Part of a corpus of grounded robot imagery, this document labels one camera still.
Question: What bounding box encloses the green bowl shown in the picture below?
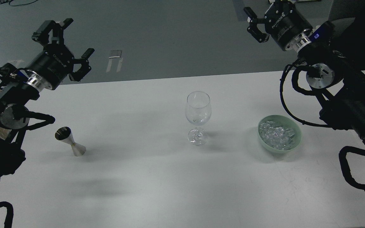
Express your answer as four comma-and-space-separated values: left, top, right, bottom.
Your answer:
257, 115, 303, 155

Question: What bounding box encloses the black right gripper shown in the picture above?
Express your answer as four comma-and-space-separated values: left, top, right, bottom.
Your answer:
244, 0, 312, 51

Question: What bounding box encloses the pile of ice cubes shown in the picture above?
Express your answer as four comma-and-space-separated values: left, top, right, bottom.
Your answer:
258, 121, 296, 151

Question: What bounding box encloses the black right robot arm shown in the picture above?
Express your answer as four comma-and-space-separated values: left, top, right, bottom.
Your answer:
243, 0, 365, 191

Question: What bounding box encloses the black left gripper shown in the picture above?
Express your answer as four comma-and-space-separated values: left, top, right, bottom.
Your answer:
25, 18, 95, 91

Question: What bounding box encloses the person in black shirt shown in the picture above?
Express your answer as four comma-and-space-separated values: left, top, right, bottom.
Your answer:
328, 0, 365, 70

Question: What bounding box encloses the steel double jigger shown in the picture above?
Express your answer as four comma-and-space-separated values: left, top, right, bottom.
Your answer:
54, 127, 86, 157

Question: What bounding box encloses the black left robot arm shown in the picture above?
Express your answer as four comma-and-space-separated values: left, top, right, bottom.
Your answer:
0, 18, 94, 179

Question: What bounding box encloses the clear wine glass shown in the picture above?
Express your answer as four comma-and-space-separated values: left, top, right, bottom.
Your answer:
184, 91, 212, 146

